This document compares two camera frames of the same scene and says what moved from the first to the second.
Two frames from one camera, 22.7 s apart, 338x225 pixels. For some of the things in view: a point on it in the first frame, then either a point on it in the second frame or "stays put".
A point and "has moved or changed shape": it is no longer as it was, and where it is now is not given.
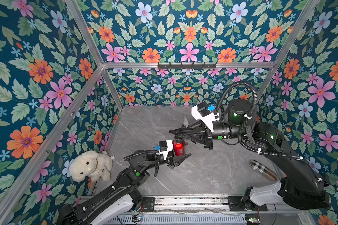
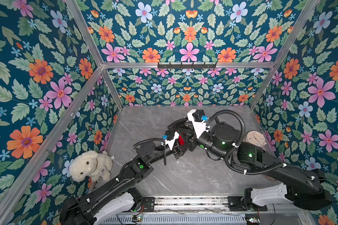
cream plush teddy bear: (91, 165) stays put
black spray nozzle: (195, 133) has moved or changed shape
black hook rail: (211, 66) stays put
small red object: (179, 148) has moved or changed shape
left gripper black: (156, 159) → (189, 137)
